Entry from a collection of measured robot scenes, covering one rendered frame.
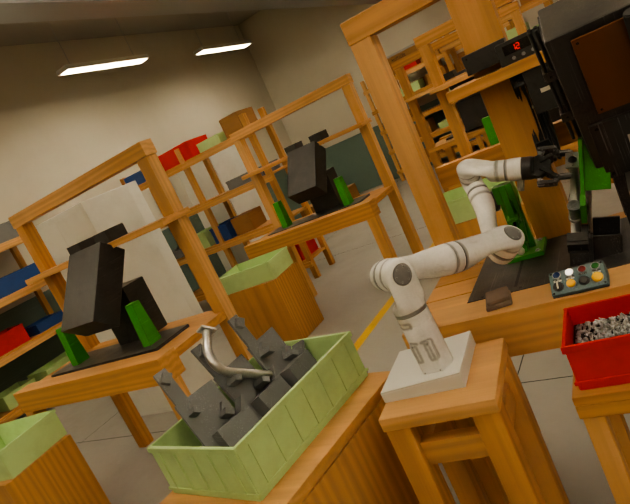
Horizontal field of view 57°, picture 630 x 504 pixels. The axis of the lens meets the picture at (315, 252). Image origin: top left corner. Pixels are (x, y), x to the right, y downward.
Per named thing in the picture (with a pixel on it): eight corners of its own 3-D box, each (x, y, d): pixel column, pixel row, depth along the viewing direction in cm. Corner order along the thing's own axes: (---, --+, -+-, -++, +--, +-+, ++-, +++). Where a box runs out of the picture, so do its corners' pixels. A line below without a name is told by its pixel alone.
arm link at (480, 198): (484, 204, 193) (495, 186, 187) (515, 267, 177) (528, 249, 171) (460, 204, 191) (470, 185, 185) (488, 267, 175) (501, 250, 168)
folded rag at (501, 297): (513, 305, 172) (509, 296, 172) (487, 313, 175) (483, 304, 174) (511, 292, 181) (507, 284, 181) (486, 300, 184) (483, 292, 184)
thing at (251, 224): (318, 278, 717) (238, 108, 676) (184, 317, 854) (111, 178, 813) (336, 262, 761) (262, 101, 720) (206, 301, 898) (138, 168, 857)
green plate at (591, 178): (611, 206, 169) (609, 135, 163) (580, 208, 173) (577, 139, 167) (610, 195, 179) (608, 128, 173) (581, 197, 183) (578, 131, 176)
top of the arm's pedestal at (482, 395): (500, 412, 140) (495, 398, 139) (383, 433, 154) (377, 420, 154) (508, 348, 168) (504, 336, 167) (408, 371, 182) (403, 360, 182)
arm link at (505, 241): (534, 240, 170) (467, 259, 159) (519, 260, 177) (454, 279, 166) (515, 218, 175) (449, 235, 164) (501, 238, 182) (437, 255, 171)
